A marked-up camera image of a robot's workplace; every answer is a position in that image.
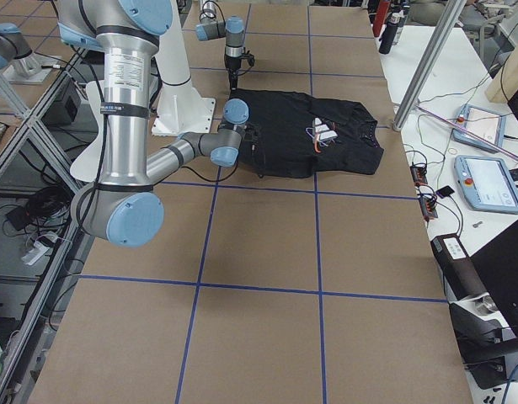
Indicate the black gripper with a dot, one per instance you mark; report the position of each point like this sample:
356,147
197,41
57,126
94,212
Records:
251,135
232,65

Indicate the black graphic t-shirt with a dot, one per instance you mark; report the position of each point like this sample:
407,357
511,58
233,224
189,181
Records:
303,135

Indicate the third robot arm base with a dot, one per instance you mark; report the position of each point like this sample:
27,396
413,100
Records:
17,60

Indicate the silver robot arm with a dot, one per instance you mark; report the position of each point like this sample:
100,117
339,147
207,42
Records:
213,25
152,120

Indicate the black bottle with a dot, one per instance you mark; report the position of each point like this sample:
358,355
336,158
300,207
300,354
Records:
389,33

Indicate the red bottle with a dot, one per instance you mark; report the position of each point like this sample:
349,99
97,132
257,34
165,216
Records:
380,17

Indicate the far teach pendant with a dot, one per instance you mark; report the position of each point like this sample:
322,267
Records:
483,123

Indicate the teach pendant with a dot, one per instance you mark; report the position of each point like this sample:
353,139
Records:
483,123
486,184

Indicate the near teach pendant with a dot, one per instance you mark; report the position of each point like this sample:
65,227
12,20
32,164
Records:
486,184

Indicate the white power strip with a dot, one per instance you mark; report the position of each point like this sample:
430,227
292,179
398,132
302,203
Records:
40,247

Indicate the black box with label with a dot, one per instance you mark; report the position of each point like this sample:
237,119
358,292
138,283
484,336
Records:
457,266

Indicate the black monitor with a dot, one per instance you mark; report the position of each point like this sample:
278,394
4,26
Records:
497,266

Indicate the aluminium frame post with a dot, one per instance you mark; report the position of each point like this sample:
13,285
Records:
435,45

